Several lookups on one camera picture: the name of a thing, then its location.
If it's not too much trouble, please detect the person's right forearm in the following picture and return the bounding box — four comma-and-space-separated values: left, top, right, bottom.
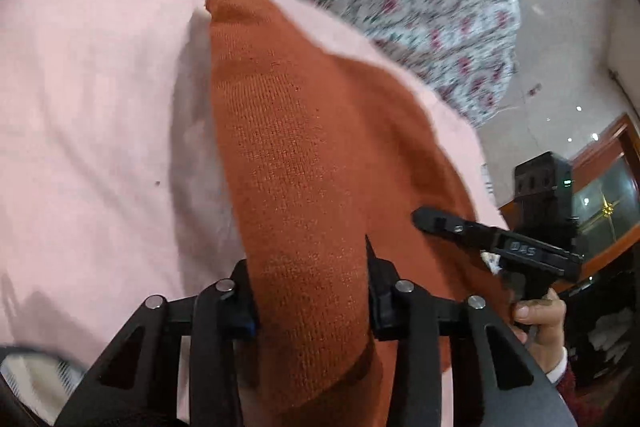
545, 347, 598, 414

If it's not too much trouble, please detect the person's right hand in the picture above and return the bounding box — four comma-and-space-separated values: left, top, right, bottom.
511, 287, 569, 374

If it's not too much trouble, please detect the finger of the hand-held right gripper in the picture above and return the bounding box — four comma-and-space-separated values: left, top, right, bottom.
411, 206, 501, 254

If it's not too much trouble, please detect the wooden glass door cabinet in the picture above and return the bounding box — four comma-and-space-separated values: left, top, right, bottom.
500, 112, 640, 299

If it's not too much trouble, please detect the pink printed bed sheet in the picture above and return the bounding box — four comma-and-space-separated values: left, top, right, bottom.
0, 0, 512, 427

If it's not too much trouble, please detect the orange knit sweater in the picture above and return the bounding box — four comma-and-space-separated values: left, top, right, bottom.
205, 0, 517, 427

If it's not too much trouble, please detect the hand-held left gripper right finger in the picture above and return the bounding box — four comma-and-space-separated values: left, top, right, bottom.
364, 234, 576, 427

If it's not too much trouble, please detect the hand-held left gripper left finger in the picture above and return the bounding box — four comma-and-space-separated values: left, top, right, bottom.
55, 259, 262, 427

